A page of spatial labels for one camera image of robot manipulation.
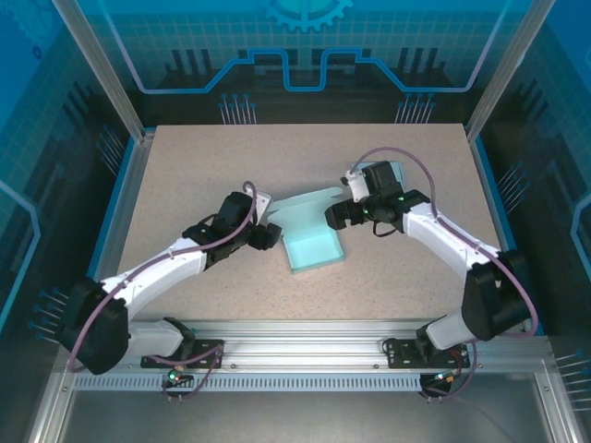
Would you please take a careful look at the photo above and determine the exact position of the blue table edge strip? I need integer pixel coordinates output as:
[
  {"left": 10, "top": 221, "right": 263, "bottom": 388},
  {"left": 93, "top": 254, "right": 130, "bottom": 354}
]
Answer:
[
  {"left": 468, "top": 137, "right": 527, "bottom": 290},
  {"left": 67, "top": 138, "right": 139, "bottom": 336}
]

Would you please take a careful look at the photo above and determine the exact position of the small circuit board with LEDs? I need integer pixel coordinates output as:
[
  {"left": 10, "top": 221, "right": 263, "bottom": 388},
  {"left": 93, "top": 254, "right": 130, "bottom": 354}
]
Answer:
[
  {"left": 428, "top": 367, "right": 464, "bottom": 387},
  {"left": 162, "top": 363, "right": 194, "bottom": 388}
]

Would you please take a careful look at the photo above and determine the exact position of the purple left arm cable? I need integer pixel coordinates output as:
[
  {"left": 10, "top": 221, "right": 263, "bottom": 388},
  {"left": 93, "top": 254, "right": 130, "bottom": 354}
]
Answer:
[{"left": 66, "top": 180, "right": 258, "bottom": 402}]

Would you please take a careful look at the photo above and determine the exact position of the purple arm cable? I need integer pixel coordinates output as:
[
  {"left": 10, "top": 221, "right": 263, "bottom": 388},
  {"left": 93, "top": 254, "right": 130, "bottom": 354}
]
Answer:
[
  {"left": 66, "top": 180, "right": 258, "bottom": 402},
  {"left": 350, "top": 146, "right": 540, "bottom": 402}
]

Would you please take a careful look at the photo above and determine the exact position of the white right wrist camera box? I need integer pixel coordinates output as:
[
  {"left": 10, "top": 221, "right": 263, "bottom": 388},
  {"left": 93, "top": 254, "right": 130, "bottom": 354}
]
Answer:
[{"left": 340, "top": 169, "right": 368, "bottom": 203}]

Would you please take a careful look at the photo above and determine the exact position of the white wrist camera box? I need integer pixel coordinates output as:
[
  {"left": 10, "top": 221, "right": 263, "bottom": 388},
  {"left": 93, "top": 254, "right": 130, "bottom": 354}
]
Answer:
[
  {"left": 251, "top": 188, "right": 275, "bottom": 223},
  {"left": 340, "top": 169, "right": 368, "bottom": 203}
]

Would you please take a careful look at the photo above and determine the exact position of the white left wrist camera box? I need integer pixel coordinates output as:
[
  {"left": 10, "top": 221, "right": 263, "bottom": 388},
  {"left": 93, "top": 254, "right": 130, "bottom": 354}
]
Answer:
[{"left": 251, "top": 188, "right": 275, "bottom": 223}]

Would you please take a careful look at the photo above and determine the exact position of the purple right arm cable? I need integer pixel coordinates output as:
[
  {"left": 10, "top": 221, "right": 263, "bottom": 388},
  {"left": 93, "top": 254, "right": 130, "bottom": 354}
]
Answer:
[{"left": 350, "top": 146, "right": 540, "bottom": 402}]

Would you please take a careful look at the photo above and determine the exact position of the wide aluminium frame rail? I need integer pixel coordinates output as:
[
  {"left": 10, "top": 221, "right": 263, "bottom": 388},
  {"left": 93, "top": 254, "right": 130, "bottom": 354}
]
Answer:
[{"left": 57, "top": 319, "right": 558, "bottom": 376}]

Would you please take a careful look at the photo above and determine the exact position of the aluminium side rail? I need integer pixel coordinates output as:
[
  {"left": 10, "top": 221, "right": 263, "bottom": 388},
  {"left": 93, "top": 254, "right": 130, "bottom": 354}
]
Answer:
[{"left": 76, "top": 131, "right": 156, "bottom": 336}]

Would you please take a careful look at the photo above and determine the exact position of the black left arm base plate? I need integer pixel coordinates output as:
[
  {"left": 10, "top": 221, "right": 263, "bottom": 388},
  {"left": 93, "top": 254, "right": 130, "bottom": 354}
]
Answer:
[{"left": 139, "top": 338, "right": 228, "bottom": 370}]

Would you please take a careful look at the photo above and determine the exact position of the slotted grey cable duct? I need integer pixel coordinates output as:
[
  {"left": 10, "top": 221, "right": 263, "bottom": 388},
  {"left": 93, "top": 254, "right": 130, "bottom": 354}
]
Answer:
[{"left": 71, "top": 374, "right": 435, "bottom": 393}]

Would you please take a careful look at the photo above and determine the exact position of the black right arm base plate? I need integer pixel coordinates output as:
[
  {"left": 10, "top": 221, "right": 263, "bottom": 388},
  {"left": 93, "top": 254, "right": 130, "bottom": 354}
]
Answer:
[{"left": 382, "top": 338, "right": 476, "bottom": 370}]

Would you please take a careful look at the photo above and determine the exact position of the aluminium frame post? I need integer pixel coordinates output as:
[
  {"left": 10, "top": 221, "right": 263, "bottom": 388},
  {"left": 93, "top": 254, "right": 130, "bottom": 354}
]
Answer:
[
  {"left": 51, "top": 0, "right": 157, "bottom": 145},
  {"left": 464, "top": 0, "right": 560, "bottom": 145}
]

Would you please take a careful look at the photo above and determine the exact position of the aluminium frame beam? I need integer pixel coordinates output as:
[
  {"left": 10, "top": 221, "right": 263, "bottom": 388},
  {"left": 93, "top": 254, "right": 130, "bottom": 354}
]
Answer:
[
  {"left": 25, "top": 371, "right": 78, "bottom": 443},
  {"left": 533, "top": 371, "right": 572, "bottom": 443}
]

